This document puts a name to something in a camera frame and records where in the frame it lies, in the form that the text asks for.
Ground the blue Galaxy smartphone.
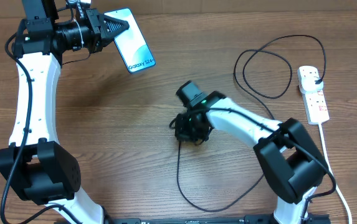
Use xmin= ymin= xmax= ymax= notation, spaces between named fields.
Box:
xmin=105 ymin=8 xmax=156 ymax=73

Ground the black charging cable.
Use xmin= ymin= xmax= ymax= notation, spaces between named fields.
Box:
xmin=176 ymin=34 xmax=327 ymax=213

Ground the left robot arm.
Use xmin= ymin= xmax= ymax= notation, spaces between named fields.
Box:
xmin=0 ymin=0 xmax=130 ymax=223

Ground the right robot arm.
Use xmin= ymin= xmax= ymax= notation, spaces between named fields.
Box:
xmin=170 ymin=81 xmax=331 ymax=223

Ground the white charger plug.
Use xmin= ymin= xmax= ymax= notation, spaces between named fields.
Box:
xmin=299 ymin=77 xmax=324 ymax=94

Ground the white power strip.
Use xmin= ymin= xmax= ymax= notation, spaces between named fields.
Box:
xmin=297 ymin=65 xmax=330 ymax=125

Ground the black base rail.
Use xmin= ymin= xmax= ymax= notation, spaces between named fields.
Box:
xmin=54 ymin=213 xmax=331 ymax=224

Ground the white power strip cord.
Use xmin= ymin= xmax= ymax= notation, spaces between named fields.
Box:
xmin=317 ymin=123 xmax=353 ymax=224

